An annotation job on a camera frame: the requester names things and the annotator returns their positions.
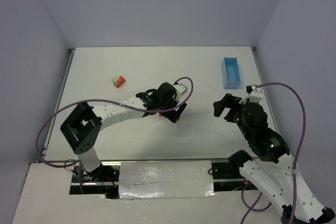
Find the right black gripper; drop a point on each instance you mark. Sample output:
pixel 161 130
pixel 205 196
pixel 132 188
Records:
pixel 230 108

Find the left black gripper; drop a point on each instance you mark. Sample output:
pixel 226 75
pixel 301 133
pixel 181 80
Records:
pixel 175 110

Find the blue plastic box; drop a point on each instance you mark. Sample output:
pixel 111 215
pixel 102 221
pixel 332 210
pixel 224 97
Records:
pixel 230 73

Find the natural wood cube with windows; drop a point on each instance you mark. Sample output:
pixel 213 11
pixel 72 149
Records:
pixel 115 79

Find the red cube with window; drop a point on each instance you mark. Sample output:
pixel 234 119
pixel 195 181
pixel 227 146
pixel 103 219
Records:
pixel 118 84

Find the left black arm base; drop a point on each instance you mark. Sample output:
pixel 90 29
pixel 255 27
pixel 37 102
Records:
pixel 104 182

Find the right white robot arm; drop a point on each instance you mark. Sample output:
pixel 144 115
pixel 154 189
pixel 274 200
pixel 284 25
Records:
pixel 274 176

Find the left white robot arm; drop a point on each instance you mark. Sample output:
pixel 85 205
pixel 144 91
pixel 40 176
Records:
pixel 82 127

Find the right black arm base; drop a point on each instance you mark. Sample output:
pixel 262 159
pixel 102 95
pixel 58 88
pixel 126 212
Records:
pixel 225 178

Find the silver foil tape sheet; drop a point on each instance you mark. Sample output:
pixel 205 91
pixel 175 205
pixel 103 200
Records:
pixel 166 179

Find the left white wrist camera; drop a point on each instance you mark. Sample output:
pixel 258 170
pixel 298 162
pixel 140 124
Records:
pixel 180 89

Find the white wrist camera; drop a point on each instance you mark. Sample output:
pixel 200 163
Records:
pixel 180 89
pixel 254 91

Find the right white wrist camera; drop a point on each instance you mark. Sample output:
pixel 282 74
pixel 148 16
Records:
pixel 254 91

